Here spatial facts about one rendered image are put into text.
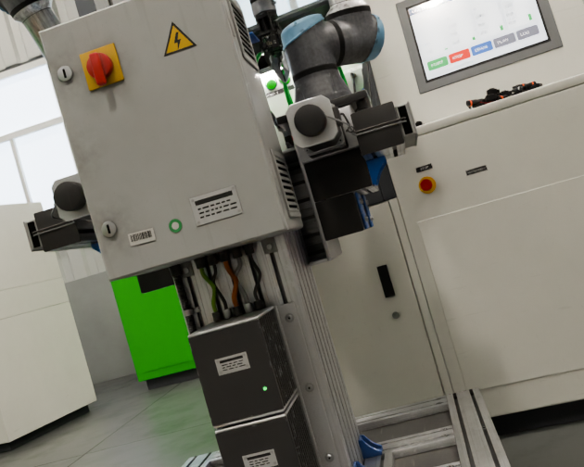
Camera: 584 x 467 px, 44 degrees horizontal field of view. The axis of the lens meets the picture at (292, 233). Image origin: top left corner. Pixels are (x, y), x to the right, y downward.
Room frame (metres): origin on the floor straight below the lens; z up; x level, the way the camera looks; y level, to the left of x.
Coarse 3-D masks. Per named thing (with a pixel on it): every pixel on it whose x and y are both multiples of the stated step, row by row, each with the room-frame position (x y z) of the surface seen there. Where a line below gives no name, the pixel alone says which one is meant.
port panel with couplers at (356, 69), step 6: (342, 66) 2.76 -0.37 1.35; (348, 66) 2.75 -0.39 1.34; (354, 66) 2.75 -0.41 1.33; (360, 66) 2.74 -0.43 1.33; (348, 72) 2.76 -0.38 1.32; (354, 72) 2.75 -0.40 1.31; (360, 72) 2.74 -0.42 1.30; (348, 78) 2.76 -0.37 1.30; (354, 78) 2.75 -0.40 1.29; (360, 78) 2.75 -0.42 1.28; (348, 84) 2.76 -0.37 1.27; (360, 84) 2.75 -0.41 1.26; (360, 90) 2.75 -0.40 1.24
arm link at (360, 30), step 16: (336, 0) 1.80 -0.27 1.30; (352, 0) 1.79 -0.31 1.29; (336, 16) 1.79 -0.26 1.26; (352, 16) 1.78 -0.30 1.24; (368, 16) 1.80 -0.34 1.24; (352, 32) 1.78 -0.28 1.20; (368, 32) 1.80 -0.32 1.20; (384, 32) 1.82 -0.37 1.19; (352, 48) 1.79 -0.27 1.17; (368, 48) 1.81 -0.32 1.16
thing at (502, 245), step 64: (384, 0) 2.50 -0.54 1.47; (576, 0) 2.28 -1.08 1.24; (384, 64) 2.47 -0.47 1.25; (512, 64) 2.32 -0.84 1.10; (576, 64) 2.25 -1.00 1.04; (448, 128) 2.15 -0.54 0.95; (512, 128) 2.10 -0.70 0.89; (576, 128) 2.05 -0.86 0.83; (448, 192) 2.16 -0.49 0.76; (512, 192) 2.11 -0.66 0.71; (576, 192) 2.06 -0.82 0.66; (448, 256) 2.18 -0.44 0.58; (512, 256) 2.12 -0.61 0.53; (576, 256) 2.08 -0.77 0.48; (448, 320) 2.19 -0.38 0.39; (512, 320) 2.14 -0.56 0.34; (576, 320) 2.09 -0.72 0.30; (512, 384) 2.16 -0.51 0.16; (576, 384) 2.11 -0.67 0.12
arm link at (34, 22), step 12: (0, 0) 1.87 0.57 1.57; (12, 0) 1.84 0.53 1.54; (24, 0) 1.84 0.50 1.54; (36, 0) 1.85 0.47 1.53; (48, 0) 1.88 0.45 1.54; (12, 12) 1.86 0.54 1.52; (24, 12) 1.85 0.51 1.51; (36, 12) 1.86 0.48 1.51; (48, 12) 1.88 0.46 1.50; (24, 24) 1.89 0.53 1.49; (36, 24) 1.87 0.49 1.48; (48, 24) 1.88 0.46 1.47; (36, 36) 1.88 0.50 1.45
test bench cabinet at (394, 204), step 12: (396, 204) 2.21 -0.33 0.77; (396, 216) 2.21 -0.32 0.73; (408, 240) 2.21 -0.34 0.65; (408, 252) 2.21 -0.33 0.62; (408, 264) 2.22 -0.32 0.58; (420, 288) 2.21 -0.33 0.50; (420, 300) 2.21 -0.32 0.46; (432, 324) 2.21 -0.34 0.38; (432, 336) 2.21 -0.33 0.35; (432, 348) 2.22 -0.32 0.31; (444, 372) 2.21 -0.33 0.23; (444, 384) 2.21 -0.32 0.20
